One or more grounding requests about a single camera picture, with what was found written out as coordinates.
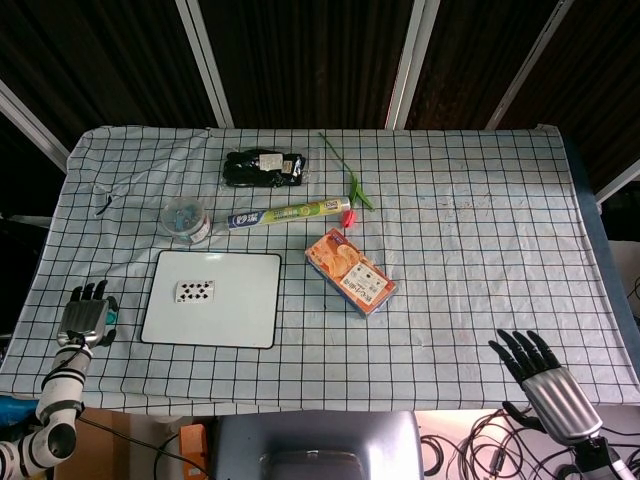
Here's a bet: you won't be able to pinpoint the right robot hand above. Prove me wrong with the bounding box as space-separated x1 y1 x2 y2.
488 328 605 444

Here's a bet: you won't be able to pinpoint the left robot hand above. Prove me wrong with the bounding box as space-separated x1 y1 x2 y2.
56 279 120 349

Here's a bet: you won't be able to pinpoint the spades playing card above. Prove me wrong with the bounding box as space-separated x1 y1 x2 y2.
174 280 217 304

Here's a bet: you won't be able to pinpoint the white board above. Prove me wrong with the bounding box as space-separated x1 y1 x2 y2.
140 250 283 350

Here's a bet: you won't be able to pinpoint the brown cardboard box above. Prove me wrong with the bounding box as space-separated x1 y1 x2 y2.
49 408 174 480

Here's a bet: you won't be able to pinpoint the clear jar of clips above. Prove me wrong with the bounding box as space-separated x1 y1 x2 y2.
159 196 212 246

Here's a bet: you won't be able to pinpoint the checkered white tablecloth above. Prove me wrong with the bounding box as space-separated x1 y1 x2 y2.
0 124 640 417

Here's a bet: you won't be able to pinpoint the black gloves in bag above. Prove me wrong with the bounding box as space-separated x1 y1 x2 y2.
220 148 312 190

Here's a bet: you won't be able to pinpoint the orange snack box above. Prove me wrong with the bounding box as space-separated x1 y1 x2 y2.
304 227 399 320

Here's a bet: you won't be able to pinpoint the grey robot chest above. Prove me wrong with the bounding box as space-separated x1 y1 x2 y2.
212 410 425 480

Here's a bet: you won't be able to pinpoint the artificial red tulip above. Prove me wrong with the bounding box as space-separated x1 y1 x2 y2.
318 130 375 229

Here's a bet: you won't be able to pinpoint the tangled black cable bundle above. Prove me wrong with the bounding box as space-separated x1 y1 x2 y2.
419 408 581 480

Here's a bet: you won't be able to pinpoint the thin black cable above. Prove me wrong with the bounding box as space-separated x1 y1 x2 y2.
82 414 214 480

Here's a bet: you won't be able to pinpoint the white frame beam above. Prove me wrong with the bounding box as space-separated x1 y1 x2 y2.
174 0 235 129
0 79 70 159
594 159 640 204
484 0 576 130
384 0 442 130

